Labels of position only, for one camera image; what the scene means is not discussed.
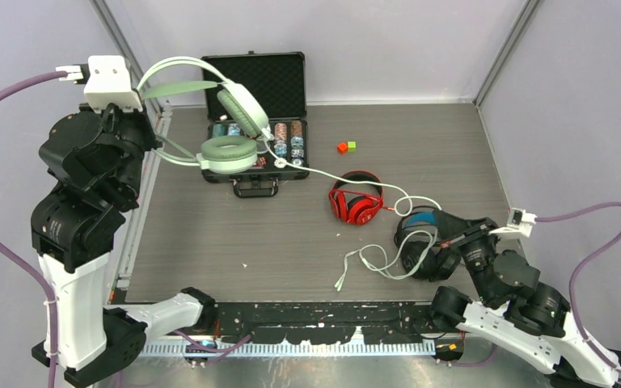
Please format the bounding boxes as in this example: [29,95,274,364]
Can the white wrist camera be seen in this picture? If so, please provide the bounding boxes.
[489,208,537,240]
[55,55,144,114]

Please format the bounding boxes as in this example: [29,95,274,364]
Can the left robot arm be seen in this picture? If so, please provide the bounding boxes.
[31,104,217,387]

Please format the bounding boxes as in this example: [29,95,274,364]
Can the orange poker chip stack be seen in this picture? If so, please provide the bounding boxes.
[273,123,289,168]

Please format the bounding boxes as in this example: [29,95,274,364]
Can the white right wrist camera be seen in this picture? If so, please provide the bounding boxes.
[489,208,537,240]

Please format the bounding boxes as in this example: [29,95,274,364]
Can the black poker chip case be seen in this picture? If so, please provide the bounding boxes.
[201,52,310,199]

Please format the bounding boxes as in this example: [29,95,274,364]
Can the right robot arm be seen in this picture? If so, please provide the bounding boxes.
[429,209,621,387]

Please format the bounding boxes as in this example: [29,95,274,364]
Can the brown poker chip stack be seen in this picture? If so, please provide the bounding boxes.
[290,120,305,166]

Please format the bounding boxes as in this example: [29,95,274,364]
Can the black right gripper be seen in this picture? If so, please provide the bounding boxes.
[430,209,500,302]

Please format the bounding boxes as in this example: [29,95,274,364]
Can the black blue headphones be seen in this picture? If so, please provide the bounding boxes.
[394,205,462,282]

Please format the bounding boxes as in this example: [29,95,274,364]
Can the red headphones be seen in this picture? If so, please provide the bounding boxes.
[328,171,386,226]

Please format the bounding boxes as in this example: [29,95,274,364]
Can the orange green cube block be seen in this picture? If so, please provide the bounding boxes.
[336,141,357,154]

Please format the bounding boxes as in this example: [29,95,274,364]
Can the mint green headphones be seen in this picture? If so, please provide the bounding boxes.
[137,56,274,175]

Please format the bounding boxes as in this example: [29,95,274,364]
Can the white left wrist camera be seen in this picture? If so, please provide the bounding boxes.
[55,55,144,114]

